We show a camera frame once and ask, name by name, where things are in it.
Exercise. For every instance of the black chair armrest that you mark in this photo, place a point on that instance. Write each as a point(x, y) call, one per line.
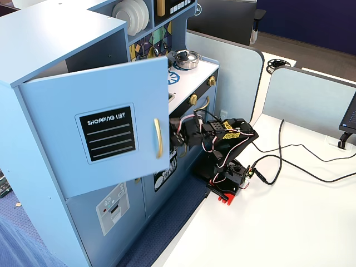
point(259, 15)

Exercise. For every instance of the black toy microwave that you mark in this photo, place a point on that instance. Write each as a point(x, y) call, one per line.
point(178, 14)

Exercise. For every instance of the blue ice dispenser cabinet door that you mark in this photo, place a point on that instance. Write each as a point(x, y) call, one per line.
point(89, 239)

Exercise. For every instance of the black dell monitor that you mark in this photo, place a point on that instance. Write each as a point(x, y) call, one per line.
point(222, 19)

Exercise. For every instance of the black toy spatula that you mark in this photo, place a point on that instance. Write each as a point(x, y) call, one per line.
point(143, 57)

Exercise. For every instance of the light blue knit cloth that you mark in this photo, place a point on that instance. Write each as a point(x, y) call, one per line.
point(22, 244)

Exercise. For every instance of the small pale blue desk divider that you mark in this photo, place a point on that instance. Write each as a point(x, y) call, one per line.
point(306, 97)

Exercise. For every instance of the steel pot with lid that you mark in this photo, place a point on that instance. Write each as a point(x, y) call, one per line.
point(185, 59)

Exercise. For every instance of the light blue toy kitchen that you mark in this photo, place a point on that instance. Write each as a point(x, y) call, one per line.
point(41, 33)

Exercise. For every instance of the small green controller board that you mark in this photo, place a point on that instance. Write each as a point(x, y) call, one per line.
point(251, 172)

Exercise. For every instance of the red table clamp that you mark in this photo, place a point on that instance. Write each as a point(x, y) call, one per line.
point(224, 192)

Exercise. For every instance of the black filament spool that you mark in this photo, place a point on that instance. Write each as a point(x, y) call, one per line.
point(278, 65)

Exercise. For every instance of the computer monitor with lit screen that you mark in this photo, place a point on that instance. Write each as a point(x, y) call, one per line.
point(350, 114)

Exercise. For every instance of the blue dishwasher print door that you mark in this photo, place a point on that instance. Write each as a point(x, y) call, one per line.
point(148, 200)

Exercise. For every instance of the black monitor mount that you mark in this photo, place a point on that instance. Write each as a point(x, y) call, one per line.
point(343, 139)

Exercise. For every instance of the gold stove knob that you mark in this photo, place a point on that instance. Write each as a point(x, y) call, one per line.
point(212, 81)
point(193, 98)

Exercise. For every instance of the blue shopping list cabinet door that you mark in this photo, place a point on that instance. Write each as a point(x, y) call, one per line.
point(55, 125)

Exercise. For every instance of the blue oven door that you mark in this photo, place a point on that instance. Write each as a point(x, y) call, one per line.
point(212, 94)

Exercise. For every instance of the grey toy sink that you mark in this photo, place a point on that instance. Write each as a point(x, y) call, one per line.
point(170, 96)

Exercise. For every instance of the large pale blue desk divider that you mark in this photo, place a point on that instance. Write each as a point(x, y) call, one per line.
point(239, 72)

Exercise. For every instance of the steel toy ladle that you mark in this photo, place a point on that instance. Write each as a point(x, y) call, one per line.
point(155, 51)

